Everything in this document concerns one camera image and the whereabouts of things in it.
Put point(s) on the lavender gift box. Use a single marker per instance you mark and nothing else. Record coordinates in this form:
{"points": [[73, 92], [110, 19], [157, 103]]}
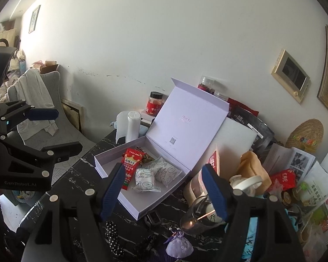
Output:
{"points": [[185, 120]]}

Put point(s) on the gold spoon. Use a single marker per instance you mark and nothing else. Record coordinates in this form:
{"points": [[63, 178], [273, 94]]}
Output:
{"points": [[205, 215]]}

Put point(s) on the woven straw fan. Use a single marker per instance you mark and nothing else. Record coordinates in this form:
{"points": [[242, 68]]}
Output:
{"points": [[306, 133]]}

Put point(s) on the white tissue roll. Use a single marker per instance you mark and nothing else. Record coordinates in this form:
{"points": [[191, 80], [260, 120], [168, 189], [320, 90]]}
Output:
{"points": [[133, 125]]}

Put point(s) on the white and green pouch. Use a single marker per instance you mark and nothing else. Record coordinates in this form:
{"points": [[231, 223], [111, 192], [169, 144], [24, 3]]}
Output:
{"points": [[319, 182]]}

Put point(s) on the red and black snack bag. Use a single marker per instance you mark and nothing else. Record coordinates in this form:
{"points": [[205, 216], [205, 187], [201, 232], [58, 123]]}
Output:
{"points": [[243, 107]]}

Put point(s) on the red snack packet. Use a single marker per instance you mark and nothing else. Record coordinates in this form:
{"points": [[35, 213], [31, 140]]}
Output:
{"points": [[129, 169]]}

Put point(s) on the clear jar with red contents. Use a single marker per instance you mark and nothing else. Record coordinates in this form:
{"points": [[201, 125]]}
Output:
{"points": [[206, 84]]}

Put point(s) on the clear glass cup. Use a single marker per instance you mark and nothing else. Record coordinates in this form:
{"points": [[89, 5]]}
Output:
{"points": [[191, 221]]}

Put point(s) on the clear plastic bag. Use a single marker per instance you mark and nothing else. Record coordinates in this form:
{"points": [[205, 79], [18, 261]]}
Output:
{"points": [[314, 243]]}

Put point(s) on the black plastic bag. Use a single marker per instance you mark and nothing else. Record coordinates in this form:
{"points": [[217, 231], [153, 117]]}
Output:
{"points": [[257, 131]]}

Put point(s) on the small black square holder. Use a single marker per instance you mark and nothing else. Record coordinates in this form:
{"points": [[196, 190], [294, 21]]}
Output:
{"points": [[147, 219]]}

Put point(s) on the blue plastic bag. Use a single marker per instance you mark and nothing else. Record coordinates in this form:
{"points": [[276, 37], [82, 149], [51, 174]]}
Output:
{"points": [[251, 234]]}

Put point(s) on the white foam board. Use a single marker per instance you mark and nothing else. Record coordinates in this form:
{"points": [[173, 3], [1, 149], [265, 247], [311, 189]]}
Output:
{"points": [[235, 139]]}

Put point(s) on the cardboard box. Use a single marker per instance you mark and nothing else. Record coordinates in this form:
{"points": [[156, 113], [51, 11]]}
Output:
{"points": [[50, 67]]}

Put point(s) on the plain kraft pouch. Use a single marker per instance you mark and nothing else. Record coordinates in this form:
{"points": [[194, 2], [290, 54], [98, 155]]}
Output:
{"points": [[252, 166]]}

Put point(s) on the red foil packet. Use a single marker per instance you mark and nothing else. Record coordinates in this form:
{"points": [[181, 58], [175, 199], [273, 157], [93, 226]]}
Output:
{"points": [[283, 180]]}

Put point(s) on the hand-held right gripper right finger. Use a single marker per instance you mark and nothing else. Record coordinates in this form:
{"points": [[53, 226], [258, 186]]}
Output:
{"points": [[216, 191]]}

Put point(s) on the grey cloth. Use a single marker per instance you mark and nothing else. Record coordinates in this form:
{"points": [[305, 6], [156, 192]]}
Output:
{"points": [[35, 92]]}

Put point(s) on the red-label jar black lid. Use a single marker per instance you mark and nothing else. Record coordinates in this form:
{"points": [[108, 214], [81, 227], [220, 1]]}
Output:
{"points": [[154, 105]]}

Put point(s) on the wall intercom panel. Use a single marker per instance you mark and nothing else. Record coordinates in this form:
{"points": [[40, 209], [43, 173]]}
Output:
{"points": [[289, 73]]}

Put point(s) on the gold picture frame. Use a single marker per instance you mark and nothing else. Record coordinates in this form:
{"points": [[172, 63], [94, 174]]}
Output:
{"points": [[73, 114]]}

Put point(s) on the kraft pouch with red label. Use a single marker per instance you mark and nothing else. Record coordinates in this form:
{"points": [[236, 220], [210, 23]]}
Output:
{"points": [[196, 185]]}

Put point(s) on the brown cereal snack packet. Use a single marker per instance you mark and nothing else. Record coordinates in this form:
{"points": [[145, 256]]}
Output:
{"points": [[146, 157]]}

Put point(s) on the black and white booklet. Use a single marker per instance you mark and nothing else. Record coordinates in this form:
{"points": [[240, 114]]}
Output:
{"points": [[289, 161]]}

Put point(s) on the white printed snack packet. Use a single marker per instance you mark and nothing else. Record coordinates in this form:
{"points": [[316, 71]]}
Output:
{"points": [[144, 181], [166, 173]]}

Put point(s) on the clear plastic jar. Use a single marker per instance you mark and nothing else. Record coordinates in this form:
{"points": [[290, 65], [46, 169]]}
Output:
{"points": [[221, 96]]}

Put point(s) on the lavender sachet with tassel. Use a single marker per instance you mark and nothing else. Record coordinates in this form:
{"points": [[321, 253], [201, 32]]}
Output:
{"points": [[179, 247]]}

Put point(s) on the grey leaf-pattern chair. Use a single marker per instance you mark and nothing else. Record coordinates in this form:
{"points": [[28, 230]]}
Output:
{"points": [[53, 84]]}

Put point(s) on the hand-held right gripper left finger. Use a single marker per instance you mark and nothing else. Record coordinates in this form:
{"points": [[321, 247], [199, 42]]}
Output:
{"points": [[113, 191]]}

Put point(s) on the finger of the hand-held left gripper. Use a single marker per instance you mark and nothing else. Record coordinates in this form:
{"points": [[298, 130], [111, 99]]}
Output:
{"points": [[43, 114], [65, 150]]}

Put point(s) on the small framed wall picture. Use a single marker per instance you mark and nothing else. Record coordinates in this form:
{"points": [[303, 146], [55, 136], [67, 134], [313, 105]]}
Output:
{"points": [[34, 19]]}

